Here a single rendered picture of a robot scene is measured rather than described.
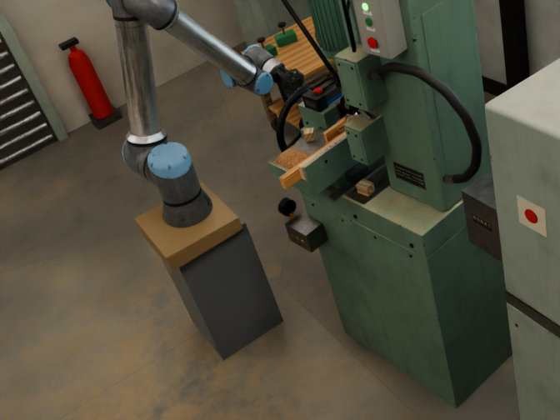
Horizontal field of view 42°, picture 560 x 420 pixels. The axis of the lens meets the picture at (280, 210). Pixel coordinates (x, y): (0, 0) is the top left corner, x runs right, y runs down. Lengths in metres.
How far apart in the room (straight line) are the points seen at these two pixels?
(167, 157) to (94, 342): 1.13
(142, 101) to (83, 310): 1.31
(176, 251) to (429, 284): 0.93
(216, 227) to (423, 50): 1.14
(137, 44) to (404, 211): 1.08
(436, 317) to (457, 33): 0.88
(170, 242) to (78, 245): 1.45
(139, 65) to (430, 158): 1.11
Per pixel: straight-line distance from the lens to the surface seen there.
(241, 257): 2.80
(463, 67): 2.00
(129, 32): 2.59
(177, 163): 2.59
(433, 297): 2.25
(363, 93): 1.95
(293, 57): 3.86
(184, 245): 2.64
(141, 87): 2.65
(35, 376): 3.46
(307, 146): 2.38
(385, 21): 1.80
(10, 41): 4.93
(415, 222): 2.13
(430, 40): 1.88
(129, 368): 3.22
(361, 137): 2.05
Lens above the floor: 2.16
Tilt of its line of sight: 36 degrees down
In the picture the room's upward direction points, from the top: 19 degrees counter-clockwise
